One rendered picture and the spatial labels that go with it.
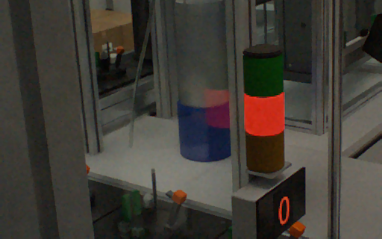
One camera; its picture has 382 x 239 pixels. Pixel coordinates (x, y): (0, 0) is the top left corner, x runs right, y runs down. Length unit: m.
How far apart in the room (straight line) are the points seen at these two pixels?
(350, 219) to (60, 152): 1.52
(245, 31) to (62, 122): 0.73
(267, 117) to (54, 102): 0.74
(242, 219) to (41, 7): 0.77
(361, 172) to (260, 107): 1.05
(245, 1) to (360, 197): 0.98
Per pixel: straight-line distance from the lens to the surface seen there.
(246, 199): 0.92
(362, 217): 1.70
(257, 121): 0.91
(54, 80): 0.18
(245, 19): 0.90
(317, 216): 1.70
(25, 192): 0.18
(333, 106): 1.33
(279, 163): 0.94
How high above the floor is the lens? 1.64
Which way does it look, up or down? 19 degrees down
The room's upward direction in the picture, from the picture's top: 3 degrees counter-clockwise
